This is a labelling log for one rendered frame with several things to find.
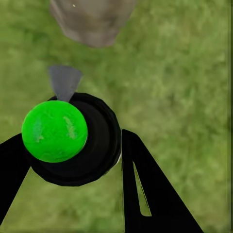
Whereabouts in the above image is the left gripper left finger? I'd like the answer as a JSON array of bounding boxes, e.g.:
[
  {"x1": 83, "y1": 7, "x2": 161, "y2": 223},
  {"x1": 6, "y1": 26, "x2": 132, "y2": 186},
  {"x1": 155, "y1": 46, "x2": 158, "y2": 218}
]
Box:
[{"x1": 0, "y1": 133, "x2": 31, "y2": 225}]

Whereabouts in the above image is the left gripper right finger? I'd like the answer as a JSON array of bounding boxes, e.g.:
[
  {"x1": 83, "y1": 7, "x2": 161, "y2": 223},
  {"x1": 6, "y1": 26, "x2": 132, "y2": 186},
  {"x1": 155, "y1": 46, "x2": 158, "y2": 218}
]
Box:
[{"x1": 121, "y1": 130, "x2": 203, "y2": 233}]

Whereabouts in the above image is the pesticide atomizer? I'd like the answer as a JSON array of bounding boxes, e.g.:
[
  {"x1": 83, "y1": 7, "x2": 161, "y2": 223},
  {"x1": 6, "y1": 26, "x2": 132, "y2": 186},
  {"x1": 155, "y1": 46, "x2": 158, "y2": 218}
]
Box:
[{"x1": 21, "y1": 65, "x2": 122, "y2": 187}]

